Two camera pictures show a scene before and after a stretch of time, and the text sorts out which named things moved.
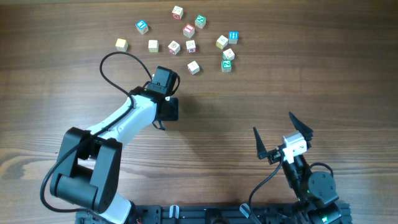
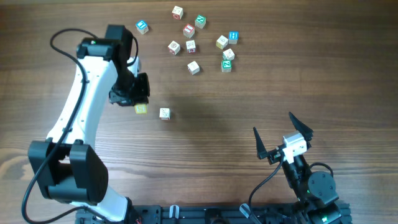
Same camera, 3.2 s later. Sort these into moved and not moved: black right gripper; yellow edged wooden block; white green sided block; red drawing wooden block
Moved: yellow edged wooden block
Not moved: black right gripper; white green sided block; red drawing wooden block
